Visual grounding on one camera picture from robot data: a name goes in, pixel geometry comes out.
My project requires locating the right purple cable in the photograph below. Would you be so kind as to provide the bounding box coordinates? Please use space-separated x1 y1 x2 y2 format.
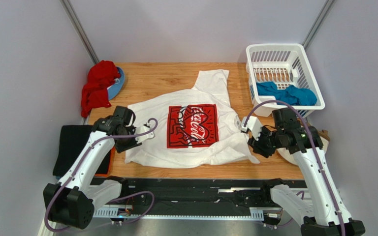
243 99 346 236

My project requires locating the white plastic basket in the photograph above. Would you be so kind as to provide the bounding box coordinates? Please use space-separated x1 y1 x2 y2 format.
246 43 325 118

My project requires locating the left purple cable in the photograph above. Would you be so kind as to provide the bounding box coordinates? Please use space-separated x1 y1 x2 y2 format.
43 118 159 233

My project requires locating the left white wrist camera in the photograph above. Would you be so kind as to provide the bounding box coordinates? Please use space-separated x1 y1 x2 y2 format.
134 118 158 144

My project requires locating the purple cable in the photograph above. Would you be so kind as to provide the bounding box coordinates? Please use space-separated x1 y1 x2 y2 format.
243 99 346 236
43 118 159 233

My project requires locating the white printed t-shirt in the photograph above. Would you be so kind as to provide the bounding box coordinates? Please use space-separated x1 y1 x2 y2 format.
125 69 258 169

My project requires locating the aluminium rail frame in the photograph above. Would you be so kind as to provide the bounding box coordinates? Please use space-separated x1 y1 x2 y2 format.
38 201 353 236

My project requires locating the orange t-shirt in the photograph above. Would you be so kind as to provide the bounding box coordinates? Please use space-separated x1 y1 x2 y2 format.
94 147 116 177

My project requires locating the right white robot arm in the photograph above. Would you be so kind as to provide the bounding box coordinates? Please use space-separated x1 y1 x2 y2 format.
241 108 366 236

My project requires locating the light blue cap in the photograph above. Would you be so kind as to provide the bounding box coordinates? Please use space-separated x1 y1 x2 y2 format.
107 67 126 100

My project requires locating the red t-shirt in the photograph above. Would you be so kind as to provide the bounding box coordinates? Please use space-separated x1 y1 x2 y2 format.
81 60 121 118

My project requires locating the cream tote bag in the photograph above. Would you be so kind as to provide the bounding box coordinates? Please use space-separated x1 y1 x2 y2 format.
277 129 330 166

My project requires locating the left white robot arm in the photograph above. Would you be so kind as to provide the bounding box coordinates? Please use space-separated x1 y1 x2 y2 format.
43 106 141 233

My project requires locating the black folded t-shirt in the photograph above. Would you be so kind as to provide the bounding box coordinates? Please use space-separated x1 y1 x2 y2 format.
52 124 114 176

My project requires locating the teal blue t-shirt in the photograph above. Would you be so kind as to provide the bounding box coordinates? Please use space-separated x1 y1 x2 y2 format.
256 82 317 106

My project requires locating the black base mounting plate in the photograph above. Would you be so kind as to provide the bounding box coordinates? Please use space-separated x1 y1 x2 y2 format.
116 178 280 207

